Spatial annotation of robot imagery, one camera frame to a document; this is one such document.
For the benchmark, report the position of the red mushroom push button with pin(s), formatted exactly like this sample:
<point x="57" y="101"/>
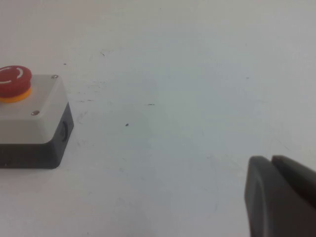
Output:
<point x="13" y="82"/>

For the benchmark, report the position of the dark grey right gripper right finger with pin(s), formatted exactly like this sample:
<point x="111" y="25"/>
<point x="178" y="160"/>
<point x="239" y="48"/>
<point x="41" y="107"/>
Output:
<point x="293" y="168"/>

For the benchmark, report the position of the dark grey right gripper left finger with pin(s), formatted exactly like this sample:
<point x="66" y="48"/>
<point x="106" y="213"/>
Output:
<point x="271" y="202"/>

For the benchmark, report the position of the grey black switch box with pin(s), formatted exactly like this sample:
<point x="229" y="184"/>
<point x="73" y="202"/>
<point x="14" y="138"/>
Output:
<point x="37" y="128"/>

